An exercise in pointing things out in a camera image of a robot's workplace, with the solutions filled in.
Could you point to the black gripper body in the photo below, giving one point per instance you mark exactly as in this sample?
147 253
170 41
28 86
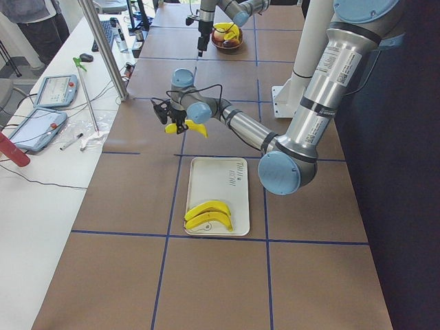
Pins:
178 117
205 29

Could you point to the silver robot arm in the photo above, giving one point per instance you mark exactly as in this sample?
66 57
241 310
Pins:
335 38
239 13

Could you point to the brown wicker basket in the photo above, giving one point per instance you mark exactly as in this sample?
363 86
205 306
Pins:
219 45

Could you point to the pink white peach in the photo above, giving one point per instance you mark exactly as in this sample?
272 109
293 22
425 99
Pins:
218 36

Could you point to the small yellow banana bunch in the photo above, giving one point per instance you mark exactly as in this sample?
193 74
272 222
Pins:
227 29

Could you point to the dark red mango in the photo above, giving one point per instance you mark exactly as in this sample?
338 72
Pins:
231 43

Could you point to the metal cup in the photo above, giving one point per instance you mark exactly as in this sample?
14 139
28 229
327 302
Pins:
139 35

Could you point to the cream bear tray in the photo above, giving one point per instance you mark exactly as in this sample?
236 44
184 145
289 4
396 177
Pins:
221 179

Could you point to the thin metal rod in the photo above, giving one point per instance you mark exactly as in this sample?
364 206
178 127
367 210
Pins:
91 111

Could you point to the black keyboard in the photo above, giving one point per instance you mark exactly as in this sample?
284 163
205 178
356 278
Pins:
108 33

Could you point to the black computer mouse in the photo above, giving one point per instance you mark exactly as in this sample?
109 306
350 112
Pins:
86 58

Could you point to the green spray nozzle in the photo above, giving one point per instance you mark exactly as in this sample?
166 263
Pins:
78 64

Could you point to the teach pendant far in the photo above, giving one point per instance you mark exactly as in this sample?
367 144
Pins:
57 91

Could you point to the teach pendant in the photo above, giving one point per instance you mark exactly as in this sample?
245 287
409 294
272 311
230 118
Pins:
38 129
57 91

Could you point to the teach pendant near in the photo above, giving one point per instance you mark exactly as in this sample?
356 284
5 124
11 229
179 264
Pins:
38 129

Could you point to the red bottle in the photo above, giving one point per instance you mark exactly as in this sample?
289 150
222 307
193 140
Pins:
11 151

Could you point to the aluminium frame post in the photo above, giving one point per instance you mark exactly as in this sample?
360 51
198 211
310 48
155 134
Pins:
107 55

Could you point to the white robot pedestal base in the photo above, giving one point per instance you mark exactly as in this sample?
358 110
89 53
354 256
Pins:
312 44

